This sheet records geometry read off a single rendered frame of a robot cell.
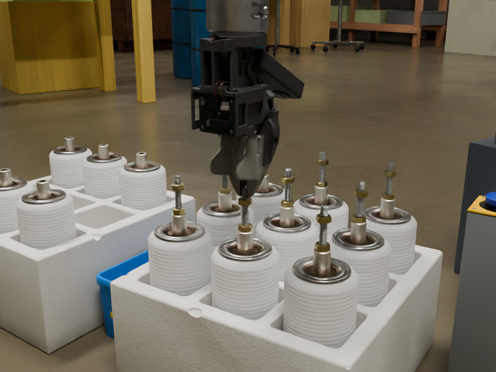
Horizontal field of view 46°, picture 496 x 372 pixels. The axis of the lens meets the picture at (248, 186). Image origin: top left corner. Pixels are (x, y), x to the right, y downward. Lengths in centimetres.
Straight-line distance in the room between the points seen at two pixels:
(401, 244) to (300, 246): 16
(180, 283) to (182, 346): 9
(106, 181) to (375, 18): 725
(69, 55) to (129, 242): 304
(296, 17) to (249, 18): 678
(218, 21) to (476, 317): 54
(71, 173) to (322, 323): 79
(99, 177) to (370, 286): 66
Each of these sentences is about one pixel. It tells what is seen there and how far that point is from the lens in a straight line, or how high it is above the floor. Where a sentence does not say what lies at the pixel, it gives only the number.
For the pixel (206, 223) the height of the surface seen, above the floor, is 24.
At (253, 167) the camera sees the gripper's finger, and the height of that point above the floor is 38.
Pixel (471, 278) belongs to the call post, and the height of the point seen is 22.
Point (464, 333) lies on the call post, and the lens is 91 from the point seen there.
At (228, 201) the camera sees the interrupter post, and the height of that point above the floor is 27.
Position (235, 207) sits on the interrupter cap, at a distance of 97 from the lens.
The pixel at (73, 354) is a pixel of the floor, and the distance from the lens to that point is 108.
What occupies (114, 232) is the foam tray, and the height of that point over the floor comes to 17.
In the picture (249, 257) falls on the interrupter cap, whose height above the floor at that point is 25.
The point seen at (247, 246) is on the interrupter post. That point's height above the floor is 26.
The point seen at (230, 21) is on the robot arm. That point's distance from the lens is 69.
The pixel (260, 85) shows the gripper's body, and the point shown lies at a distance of 73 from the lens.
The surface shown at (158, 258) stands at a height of 23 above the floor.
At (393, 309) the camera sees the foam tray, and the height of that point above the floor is 18.
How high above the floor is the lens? 59
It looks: 18 degrees down
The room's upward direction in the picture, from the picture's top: straight up
